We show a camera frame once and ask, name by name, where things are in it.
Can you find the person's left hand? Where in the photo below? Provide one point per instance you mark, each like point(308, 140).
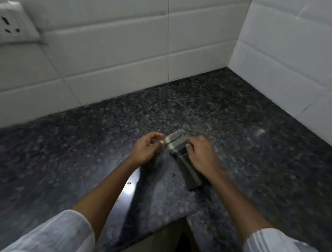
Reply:
point(144, 149)

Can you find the grey rectangular device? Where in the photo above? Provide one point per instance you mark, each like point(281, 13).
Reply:
point(184, 161)

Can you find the person's right fingers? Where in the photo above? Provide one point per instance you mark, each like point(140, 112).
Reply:
point(192, 144)

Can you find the white wall power socket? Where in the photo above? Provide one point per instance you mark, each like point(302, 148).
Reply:
point(13, 23)

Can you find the person's left thumb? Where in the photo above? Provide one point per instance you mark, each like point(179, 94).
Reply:
point(156, 146)

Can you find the person's right hand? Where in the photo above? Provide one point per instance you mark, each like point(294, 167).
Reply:
point(203, 155)

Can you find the person's right forearm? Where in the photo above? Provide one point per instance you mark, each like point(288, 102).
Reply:
point(246, 210)

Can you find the person's left forearm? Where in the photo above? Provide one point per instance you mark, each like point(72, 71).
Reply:
point(77, 207)

